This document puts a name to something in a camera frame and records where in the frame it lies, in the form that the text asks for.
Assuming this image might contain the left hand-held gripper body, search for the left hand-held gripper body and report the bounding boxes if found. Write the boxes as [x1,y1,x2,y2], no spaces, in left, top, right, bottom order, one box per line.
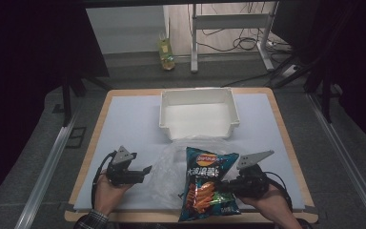
[106,145,146,188]

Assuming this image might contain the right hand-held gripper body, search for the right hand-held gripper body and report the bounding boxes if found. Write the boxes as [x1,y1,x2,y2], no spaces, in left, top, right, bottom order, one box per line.
[231,150,275,198]

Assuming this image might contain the white plastic shopping bag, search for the white plastic shopping bag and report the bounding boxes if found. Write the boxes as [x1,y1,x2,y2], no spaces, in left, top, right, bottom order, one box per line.
[148,135,246,210]

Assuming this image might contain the blue chips packet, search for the blue chips packet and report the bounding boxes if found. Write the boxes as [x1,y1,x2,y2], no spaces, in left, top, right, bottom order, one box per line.
[177,146,241,223]

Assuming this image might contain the person's left hand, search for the person's left hand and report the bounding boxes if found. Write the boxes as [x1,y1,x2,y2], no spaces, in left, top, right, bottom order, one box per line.
[93,173,132,215]

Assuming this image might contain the person's right hand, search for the person's right hand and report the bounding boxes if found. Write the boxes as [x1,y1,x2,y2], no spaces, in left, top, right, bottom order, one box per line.
[236,183,289,221]

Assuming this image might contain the pale blue table mat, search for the pale blue table mat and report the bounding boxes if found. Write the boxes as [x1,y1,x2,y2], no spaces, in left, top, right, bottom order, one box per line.
[72,93,306,213]

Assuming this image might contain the white plastic bin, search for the white plastic bin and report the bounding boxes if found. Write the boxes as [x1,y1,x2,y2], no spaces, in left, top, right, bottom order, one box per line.
[158,87,241,141]

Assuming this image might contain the black metal stand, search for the black metal stand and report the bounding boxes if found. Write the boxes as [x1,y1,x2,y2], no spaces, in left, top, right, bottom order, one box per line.
[304,55,336,124]
[60,70,112,128]

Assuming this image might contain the yellow bottle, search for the yellow bottle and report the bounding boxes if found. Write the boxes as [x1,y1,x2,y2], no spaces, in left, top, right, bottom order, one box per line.
[157,31,176,72]

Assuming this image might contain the white power strip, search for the white power strip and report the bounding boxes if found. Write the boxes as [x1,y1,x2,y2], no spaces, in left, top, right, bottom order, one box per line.
[280,64,300,78]

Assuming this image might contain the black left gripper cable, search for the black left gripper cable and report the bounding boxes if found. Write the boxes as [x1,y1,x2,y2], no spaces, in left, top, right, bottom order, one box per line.
[91,150,117,210]

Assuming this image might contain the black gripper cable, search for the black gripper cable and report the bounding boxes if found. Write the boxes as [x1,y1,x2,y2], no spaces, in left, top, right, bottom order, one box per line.
[91,150,117,210]
[262,171,294,212]

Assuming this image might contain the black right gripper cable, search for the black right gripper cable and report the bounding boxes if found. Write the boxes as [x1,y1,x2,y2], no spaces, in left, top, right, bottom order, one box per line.
[262,171,294,212]

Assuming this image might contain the aluminium floor rail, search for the aluminium floor rail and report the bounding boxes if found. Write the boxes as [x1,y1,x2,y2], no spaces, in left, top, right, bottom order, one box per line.
[307,93,366,229]
[13,109,81,229]

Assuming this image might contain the tangle of black floor cables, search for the tangle of black floor cables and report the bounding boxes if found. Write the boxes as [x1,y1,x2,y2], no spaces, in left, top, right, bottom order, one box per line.
[199,2,293,54]

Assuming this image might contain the white desk frame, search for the white desk frame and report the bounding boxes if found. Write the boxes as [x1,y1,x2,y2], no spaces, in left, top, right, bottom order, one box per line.
[190,2,276,73]

